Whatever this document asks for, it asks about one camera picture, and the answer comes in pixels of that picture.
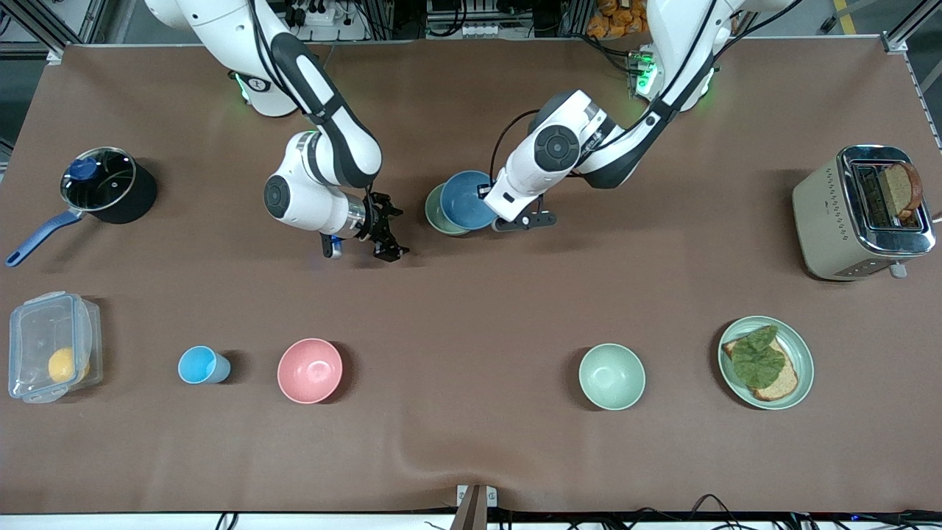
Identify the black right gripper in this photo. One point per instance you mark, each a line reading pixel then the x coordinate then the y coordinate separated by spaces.
pixel 377 223

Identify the light blue cup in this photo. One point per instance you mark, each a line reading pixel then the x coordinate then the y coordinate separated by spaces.
pixel 197 365

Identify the pale green bowl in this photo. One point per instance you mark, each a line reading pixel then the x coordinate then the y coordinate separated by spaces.
pixel 434 213
pixel 611 376

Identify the clear plastic lidded container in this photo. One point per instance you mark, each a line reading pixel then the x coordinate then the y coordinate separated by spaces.
pixel 37 338

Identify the green lettuce leaf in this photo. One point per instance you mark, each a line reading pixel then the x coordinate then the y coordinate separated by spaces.
pixel 758 361

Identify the glass lid with blue knob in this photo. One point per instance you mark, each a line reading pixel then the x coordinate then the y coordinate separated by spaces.
pixel 103 184

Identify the brown toast slice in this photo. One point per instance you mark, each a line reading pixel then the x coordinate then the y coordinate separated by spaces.
pixel 901 190

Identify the beige and chrome toaster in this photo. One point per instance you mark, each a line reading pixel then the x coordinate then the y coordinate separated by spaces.
pixel 828 221

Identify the blue bowl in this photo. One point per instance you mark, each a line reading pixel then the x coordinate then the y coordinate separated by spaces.
pixel 465 200

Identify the bread slice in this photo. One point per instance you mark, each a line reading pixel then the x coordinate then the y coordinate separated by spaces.
pixel 784 383

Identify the white multi-socket bar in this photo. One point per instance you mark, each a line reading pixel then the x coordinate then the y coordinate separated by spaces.
pixel 493 30

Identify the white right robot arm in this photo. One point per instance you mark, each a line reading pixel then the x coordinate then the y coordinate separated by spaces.
pixel 324 110

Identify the white power strip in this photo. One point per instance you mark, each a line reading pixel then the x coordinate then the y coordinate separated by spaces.
pixel 324 18

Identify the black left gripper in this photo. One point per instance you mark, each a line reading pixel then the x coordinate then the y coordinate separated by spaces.
pixel 480 195

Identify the pale green plate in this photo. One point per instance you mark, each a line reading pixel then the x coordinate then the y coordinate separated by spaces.
pixel 798 346

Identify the metal table edge bracket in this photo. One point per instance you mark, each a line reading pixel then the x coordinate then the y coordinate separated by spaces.
pixel 476 500

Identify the yellow lemon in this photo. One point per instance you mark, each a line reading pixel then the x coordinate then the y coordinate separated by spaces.
pixel 65 365

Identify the pink bowl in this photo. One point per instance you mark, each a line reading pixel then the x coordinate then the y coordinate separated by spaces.
pixel 310 371

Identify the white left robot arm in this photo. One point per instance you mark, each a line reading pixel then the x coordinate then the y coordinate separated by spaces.
pixel 559 147

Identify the bag of orange buns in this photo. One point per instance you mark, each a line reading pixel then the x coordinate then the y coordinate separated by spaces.
pixel 622 18

